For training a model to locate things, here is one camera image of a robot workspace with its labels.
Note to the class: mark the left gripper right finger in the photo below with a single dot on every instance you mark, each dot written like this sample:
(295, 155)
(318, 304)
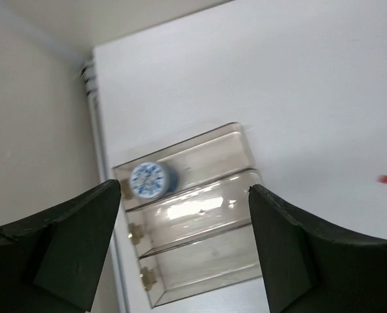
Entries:
(312, 265)

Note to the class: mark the clear tiered organizer tray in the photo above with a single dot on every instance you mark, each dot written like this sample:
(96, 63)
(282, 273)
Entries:
(198, 238)

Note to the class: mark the blue jar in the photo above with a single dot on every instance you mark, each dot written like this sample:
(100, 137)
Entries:
(152, 180)

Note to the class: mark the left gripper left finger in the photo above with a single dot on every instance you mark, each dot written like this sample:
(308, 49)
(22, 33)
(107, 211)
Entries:
(52, 261)

